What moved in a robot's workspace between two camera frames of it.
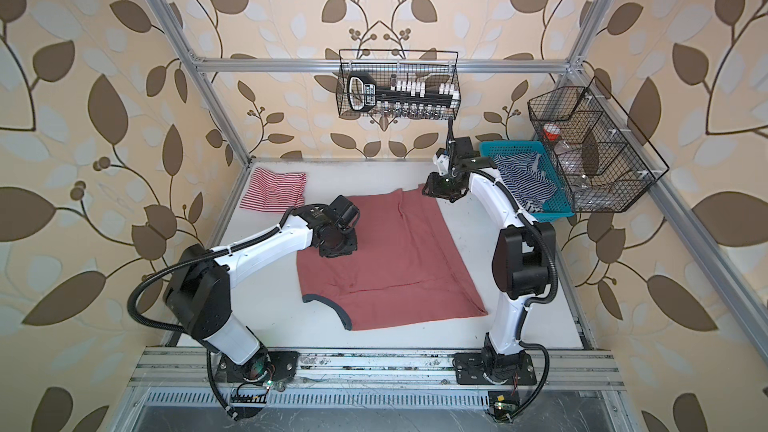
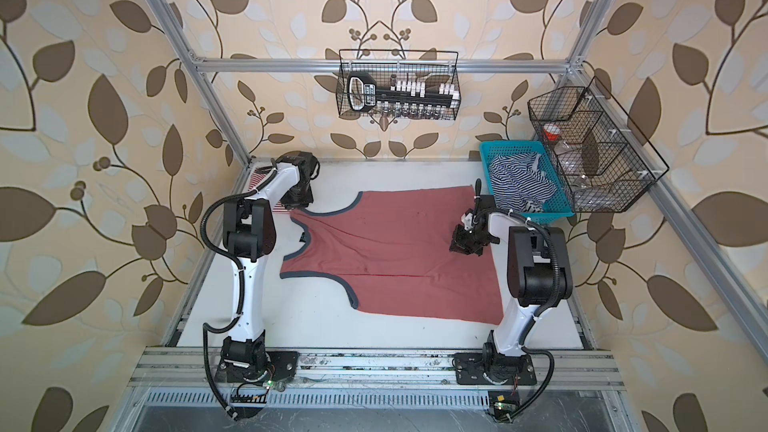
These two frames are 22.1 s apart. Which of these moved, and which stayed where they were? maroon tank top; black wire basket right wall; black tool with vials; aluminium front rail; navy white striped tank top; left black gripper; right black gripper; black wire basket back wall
Moved: left black gripper; right black gripper; maroon tank top
Stayed: aluminium front rail; black wire basket back wall; navy white striped tank top; black wire basket right wall; black tool with vials
